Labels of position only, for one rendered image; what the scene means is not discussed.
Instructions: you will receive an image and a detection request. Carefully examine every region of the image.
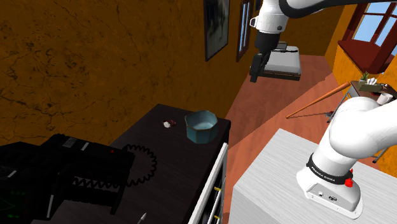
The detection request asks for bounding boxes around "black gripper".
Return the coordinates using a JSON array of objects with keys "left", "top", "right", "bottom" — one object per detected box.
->
[{"left": 249, "top": 31, "right": 282, "bottom": 83}]

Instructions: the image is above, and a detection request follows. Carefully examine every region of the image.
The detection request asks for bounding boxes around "narrow brown-framed window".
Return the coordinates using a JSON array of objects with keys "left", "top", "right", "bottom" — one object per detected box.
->
[{"left": 235, "top": 0, "right": 254, "bottom": 63}]

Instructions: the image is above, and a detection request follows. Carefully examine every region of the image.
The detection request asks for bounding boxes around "long wooden stick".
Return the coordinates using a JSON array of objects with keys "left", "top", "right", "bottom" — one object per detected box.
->
[{"left": 285, "top": 81, "right": 352, "bottom": 120}]

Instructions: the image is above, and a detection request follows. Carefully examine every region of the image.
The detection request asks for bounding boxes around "blue octagonal bowl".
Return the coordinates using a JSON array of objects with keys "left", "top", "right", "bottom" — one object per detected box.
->
[{"left": 184, "top": 109, "right": 219, "bottom": 145}]

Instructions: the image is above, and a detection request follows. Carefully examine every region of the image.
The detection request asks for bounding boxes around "large red-framed window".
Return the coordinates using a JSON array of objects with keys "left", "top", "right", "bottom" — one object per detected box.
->
[{"left": 337, "top": 0, "right": 397, "bottom": 75}]

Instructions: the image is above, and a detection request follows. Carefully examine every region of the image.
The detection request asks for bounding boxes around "small table with plant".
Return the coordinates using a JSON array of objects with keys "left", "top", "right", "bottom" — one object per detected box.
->
[{"left": 326, "top": 71, "right": 397, "bottom": 164}]

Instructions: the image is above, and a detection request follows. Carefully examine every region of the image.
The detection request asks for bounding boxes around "grey wood-grain robot stand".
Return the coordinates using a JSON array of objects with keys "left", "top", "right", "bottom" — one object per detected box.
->
[{"left": 228, "top": 128, "right": 397, "bottom": 224}]

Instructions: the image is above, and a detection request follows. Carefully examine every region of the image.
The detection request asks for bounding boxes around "black chest of drawers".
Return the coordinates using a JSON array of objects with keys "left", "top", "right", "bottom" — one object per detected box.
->
[{"left": 31, "top": 103, "right": 232, "bottom": 224}]

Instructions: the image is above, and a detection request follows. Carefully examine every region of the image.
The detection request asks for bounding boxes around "black boxy appliance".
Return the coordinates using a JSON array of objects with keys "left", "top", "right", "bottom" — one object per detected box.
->
[{"left": 0, "top": 133, "right": 136, "bottom": 224}]

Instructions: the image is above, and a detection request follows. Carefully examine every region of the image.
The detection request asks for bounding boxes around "dark framed wall picture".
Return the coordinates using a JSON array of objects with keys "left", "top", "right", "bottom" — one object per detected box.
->
[{"left": 203, "top": 0, "right": 231, "bottom": 62}]

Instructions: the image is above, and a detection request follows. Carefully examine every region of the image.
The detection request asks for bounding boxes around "black coiled cable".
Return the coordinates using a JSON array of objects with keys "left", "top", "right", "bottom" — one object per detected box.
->
[{"left": 121, "top": 143, "right": 158, "bottom": 188}]

